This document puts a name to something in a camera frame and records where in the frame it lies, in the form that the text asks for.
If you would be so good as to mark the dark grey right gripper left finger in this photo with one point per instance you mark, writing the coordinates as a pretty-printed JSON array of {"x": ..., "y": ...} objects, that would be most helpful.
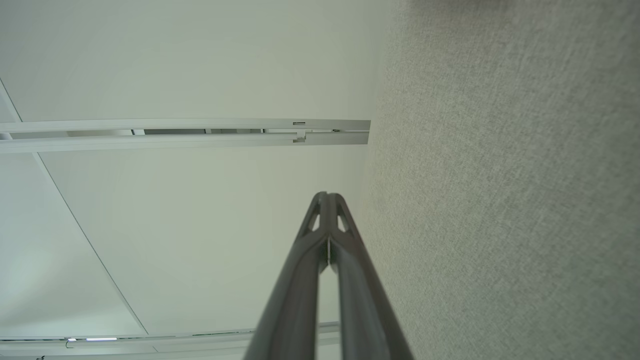
[{"x": 295, "y": 310}]

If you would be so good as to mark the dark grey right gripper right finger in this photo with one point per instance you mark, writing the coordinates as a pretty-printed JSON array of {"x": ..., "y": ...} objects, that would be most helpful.
[{"x": 365, "y": 320}]

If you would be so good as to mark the grey partition post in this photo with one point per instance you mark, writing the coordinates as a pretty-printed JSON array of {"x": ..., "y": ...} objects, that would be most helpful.
[{"x": 150, "y": 142}]

